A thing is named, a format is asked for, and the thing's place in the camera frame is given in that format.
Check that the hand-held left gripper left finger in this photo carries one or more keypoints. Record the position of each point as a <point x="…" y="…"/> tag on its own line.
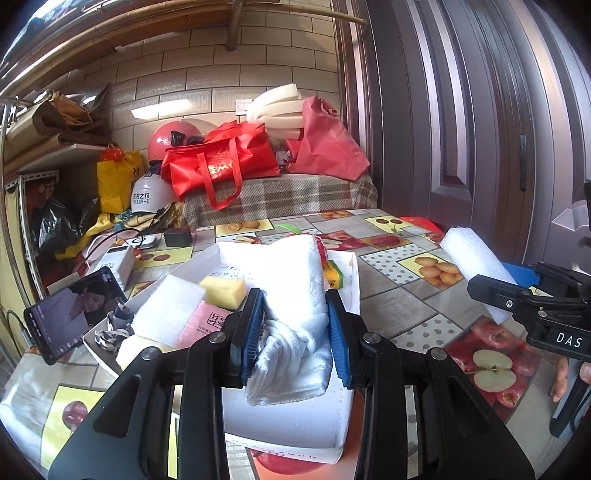
<point x="249" y="341"/>

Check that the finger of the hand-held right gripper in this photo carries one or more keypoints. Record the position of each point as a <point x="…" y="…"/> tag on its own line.
<point x="498" y="293"/>
<point x="554" y="279"/>

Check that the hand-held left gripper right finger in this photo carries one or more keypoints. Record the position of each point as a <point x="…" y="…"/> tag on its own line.
<point x="339" y="346"/>

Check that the white foam sheet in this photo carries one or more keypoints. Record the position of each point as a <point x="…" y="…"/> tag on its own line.
<point x="471" y="256"/>

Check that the pink packet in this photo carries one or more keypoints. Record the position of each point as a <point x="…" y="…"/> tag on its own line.
<point x="203" y="323"/>

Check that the white towel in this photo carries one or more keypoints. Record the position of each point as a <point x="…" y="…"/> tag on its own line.
<point x="286" y="277"/>

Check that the white cardboard box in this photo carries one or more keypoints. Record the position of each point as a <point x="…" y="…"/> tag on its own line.
<point x="286" y="424"/>

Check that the white sponge block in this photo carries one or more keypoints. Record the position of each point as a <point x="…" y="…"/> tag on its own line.
<point x="166" y="304"/>

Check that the person's right hand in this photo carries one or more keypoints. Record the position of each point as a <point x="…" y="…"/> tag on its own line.
<point x="561" y="378"/>

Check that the grey plastic object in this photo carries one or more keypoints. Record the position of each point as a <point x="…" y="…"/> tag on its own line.
<point x="572" y="219"/>

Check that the yellow green scouring sponge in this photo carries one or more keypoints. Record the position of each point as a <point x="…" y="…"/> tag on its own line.
<point x="333" y="275"/>

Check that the red plastic stool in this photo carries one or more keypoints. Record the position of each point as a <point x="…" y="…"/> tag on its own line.
<point x="420" y="222"/>

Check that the off-white foam pad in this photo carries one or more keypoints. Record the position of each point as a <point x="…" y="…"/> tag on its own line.
<point x="138" y="346"/>

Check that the black power adapter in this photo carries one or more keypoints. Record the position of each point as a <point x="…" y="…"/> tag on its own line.
<point x="178" y="237"/>

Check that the black white patterned scrunchie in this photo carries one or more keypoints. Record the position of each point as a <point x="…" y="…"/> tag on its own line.
<point x="106" y="339"/>

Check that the plaid cloth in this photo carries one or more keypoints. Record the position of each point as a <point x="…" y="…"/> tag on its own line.
<point x="295" y="196"/>

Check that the white charger box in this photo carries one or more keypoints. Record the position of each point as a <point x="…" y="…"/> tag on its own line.
<point x="115" y="265"/>

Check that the white helmet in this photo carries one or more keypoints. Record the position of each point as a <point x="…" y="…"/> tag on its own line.
<point x="150" y="196"/>

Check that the red tote bag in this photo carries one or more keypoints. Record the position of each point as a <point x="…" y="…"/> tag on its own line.
<point x="221" y="161"/>

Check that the black smartphone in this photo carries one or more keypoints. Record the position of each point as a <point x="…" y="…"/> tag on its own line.
<point x="69" y="309"/>

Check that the brown panelled door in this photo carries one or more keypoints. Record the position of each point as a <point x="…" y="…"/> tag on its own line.
<point x="438" y="115"/>

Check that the red plastic bag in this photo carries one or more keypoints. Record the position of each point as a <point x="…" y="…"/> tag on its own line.
<point x="328" y="143"/>

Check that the yellow shopping bag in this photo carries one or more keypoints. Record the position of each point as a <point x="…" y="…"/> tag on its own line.
<point x="113" y="184"/>

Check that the pink helmet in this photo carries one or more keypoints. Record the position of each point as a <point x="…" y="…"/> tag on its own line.
<point x="159" y="141"/>

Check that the black plastic bag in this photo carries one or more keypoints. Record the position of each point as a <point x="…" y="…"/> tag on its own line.
<point x="60" y="221"/>

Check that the white foam strips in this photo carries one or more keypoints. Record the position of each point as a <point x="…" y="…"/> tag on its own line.
<point x="272" y="108"/>

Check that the white wall socket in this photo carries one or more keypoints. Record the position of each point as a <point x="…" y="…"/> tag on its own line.
<point x="244" y="106"/>

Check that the wall shelf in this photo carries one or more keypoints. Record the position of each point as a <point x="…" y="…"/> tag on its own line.
<point x="46" y="154"/>

